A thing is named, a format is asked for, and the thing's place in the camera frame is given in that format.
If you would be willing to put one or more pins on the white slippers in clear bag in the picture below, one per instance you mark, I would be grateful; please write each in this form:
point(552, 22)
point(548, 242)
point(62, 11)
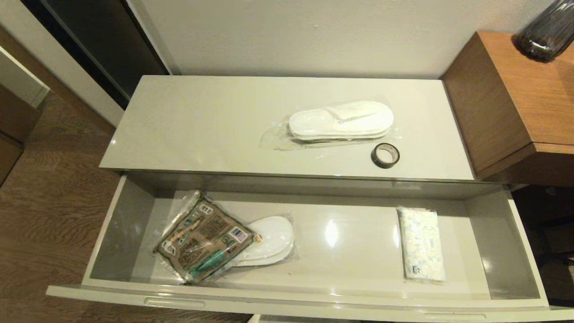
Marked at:
point(273, 237)
point(341, 121)

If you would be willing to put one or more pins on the dark glass vase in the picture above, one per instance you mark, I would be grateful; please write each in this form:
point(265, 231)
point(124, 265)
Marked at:
point(547, 36)

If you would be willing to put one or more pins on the silver and black robot base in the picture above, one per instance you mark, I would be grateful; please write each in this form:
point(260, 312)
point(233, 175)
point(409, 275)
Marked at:
point(305, 320)

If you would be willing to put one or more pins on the black tape roll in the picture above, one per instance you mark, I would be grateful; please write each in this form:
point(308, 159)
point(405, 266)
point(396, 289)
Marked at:
point(375, 157)

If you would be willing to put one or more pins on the brown grain package green print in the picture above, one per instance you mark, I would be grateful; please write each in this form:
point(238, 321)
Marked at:
point(206, 237)

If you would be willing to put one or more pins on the white door frame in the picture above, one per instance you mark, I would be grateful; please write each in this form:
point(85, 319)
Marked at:
point(67, 76)

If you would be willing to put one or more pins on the brown wooden side cabinet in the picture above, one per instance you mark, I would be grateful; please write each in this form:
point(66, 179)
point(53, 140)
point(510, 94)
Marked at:
point(515, 103)

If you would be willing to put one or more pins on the white patterned tissue pack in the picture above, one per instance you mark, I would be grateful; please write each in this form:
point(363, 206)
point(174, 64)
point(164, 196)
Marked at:
point(421, 244)

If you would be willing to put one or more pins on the glossy white drawer cabinet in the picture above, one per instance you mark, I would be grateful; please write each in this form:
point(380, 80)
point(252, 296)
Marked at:
point(202, 125)

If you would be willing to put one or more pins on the brown and white furniture piece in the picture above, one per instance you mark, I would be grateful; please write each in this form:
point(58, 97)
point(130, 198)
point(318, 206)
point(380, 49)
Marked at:
point(13, 116)

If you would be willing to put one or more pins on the dark door panel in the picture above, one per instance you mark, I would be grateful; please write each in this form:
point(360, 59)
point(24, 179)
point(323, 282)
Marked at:
point(107, 40)

